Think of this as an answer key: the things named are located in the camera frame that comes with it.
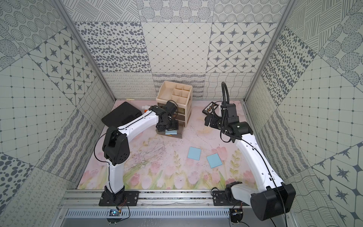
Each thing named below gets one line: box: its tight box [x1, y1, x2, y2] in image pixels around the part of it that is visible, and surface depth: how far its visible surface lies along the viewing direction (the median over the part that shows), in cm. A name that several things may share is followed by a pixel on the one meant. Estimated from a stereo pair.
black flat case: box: [101, 101, 143, 128], surface depth 106 cm
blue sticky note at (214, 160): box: [206, 153, 223, 169], surface depth 90 cm
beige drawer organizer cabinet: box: [155, 80, 193, 128], surface depth 91 cm
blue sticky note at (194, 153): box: [187, 146, 202, 161], surface depth 92 cm
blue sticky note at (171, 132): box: [164, 129, 178, 135], surface depth 95 cm
